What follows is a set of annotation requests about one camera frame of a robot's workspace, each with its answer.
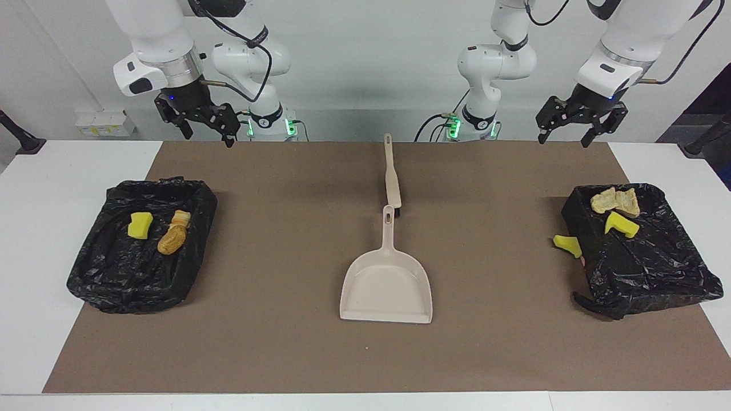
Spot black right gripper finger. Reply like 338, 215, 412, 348
207, 103, 241, 148
154, 94, 194, 140

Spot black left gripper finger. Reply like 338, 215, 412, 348
581, 103, 628, 148
535, 95, 571, 144

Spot striped croissant piece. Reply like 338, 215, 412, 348
590, 187, 620, 215

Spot pale bread piece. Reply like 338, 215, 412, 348
615, 188, 641, 218

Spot notched yellow sponge piece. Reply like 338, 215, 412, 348
605, 212, 640, 239

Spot yellow sponge green backing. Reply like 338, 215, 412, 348
127, 212, 154, 239

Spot brown bread roll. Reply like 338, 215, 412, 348
157, 224, 188, 256

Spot yellow sponge wedge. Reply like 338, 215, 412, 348
552, 235, 583, 259

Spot beige hand brush black bristles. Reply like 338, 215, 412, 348
383, 133, 403, 217

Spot beige plastic dustpan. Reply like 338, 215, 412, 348
339, 205, 433, 325

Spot black bag lined bin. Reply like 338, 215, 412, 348
561, 183, 724, 320
66, 176, 219, 313

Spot white power strip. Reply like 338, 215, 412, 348
75, 110, 136, 138

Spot black stand foot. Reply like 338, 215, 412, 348
678, 111, 731, 159
0, 110, 46, 155

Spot dark cabinet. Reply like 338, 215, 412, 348
657, 62, 731, 189

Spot brown table mat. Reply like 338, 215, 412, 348
43, 141, 731, 394

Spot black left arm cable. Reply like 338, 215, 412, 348
525, 0, 726, 86

